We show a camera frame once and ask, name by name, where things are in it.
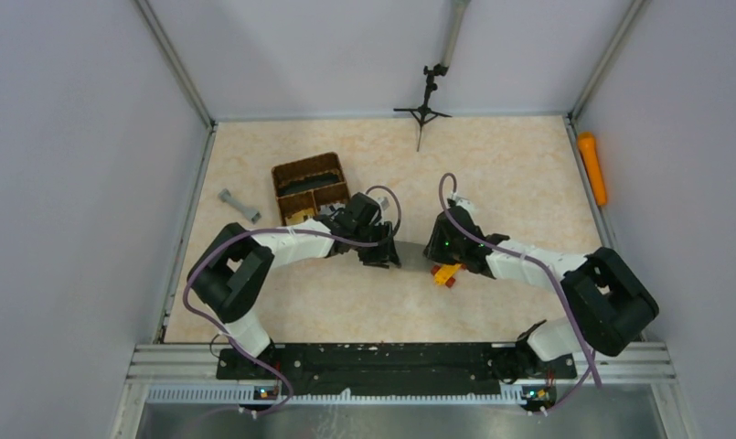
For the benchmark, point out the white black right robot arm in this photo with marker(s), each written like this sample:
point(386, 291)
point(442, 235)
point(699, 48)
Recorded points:
point(606, 306)

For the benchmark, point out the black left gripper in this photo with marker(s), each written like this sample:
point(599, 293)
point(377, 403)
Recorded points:
point(378, 252)

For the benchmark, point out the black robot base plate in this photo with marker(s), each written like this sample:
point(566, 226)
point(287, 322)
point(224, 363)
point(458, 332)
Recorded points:
point(316, 361)

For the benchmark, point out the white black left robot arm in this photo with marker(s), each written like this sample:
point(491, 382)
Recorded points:
point(229, 275)

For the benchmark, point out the black camera tripod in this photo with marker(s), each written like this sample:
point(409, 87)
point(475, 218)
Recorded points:
point(423, 114)

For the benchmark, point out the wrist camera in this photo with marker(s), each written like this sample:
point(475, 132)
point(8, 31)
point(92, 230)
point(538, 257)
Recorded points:
point(462, 202)
point(384, 205)

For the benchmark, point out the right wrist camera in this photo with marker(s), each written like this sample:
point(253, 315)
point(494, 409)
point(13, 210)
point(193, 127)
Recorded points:
point(462, 202)

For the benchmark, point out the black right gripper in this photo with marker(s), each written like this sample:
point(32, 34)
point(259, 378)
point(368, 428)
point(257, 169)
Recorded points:
point(439, 247)

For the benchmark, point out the yellow red toy brick car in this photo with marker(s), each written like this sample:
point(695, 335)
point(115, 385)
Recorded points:
point(444, 274)

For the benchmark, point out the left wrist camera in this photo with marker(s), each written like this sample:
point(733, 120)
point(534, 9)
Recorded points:
point(384, 205)

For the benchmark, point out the grey dumbbell-shaped plastic part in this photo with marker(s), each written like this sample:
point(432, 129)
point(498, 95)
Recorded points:
point(249, 213)

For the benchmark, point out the orange flashlight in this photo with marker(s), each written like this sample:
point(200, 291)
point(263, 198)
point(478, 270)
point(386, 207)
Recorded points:
point(586, 143)

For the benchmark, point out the brown wicker basket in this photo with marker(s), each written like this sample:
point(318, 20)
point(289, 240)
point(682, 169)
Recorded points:
point(308, 187)

